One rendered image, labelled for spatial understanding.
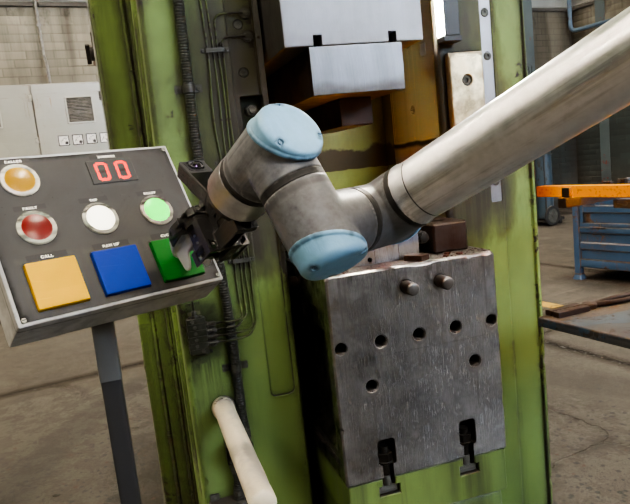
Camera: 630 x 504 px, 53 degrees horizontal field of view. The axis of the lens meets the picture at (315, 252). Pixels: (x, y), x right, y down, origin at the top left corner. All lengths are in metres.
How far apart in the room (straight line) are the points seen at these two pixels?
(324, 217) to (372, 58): 0.65
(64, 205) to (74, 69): 6.12
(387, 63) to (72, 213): 0.69
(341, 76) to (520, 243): 0.66
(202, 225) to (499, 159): 0.43
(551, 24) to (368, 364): 9.51
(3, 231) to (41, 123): 5.40
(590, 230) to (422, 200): 4.43
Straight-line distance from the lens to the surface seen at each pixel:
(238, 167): 0.81
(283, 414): 1.51
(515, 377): 1.75
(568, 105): 0.72
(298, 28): 1.31
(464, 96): 1.56
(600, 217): 5.16
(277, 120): 0.78
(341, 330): 1.27
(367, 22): 1.35
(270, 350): 1.46
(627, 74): 0.71
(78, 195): 1.09
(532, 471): 1.88
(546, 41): 10.46
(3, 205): 1.05
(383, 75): 1.35
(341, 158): 1.81
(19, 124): 6.41
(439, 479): 1.48
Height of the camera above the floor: 1.15
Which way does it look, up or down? 8 degrees down
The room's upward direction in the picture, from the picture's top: 6 degrees counter-clockwise
